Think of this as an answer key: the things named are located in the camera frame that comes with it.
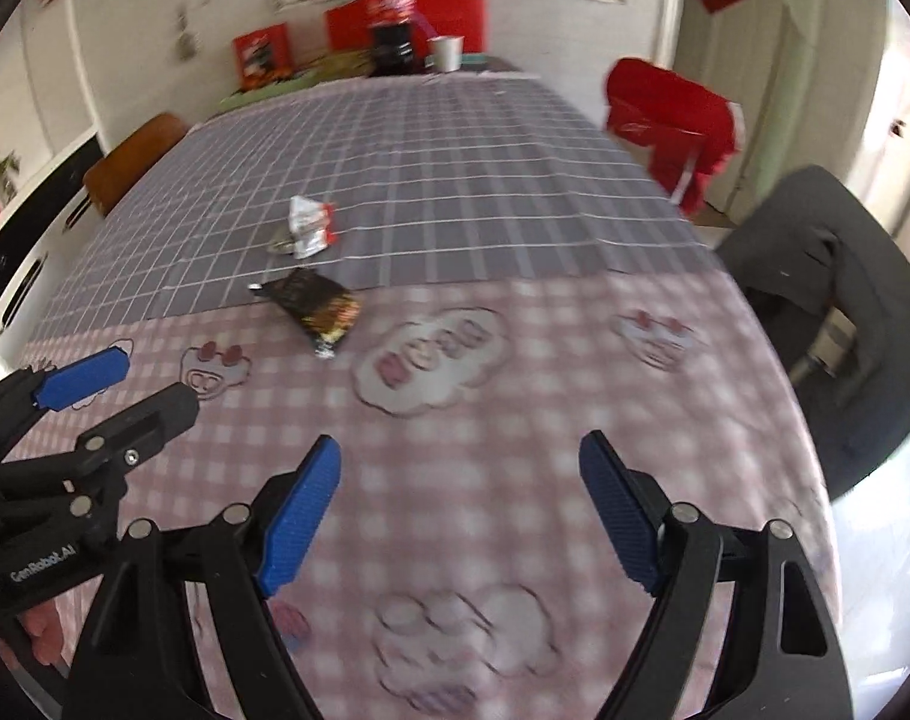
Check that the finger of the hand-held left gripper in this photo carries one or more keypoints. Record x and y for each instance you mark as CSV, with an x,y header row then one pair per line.
x,y
80,379
147,420

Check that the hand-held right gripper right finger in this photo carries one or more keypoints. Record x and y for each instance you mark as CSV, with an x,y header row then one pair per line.
x,y
620,517

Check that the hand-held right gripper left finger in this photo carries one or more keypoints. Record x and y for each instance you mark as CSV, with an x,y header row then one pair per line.
x,y
301,517

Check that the black snack wrapper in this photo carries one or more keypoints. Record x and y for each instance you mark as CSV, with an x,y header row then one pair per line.
x,y
312,300

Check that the white and red wrapper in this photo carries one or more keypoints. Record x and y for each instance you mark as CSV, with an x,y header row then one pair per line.
x,y
312,225

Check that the person's left hand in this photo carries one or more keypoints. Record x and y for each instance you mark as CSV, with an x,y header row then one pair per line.
x,y
42,630

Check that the pink checked tablecloth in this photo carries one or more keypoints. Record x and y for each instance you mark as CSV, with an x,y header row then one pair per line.
x,y
500,427

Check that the white and black cabinet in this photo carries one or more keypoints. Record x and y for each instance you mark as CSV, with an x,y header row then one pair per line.
x,y
57,187

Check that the brown wooden chair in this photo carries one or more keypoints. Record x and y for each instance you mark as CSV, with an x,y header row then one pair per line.
x,y
132,154

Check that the dark grey jacket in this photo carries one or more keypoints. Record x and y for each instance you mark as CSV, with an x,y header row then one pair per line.
x,y
859,315

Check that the grey grid tablecloth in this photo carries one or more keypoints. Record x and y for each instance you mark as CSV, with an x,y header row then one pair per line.
x,y
462,187

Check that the small red box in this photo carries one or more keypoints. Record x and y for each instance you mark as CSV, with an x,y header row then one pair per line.
x,y
263,52

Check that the white door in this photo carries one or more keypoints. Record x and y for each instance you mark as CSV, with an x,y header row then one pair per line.
x,y
754,90

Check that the cola bottle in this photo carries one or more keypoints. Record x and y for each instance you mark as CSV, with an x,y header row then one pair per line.
x,y
395,37

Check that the white cup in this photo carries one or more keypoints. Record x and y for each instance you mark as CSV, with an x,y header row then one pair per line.
x,y
446,54

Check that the red gift bag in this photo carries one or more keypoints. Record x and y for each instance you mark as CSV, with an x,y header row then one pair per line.
x,y
455,15

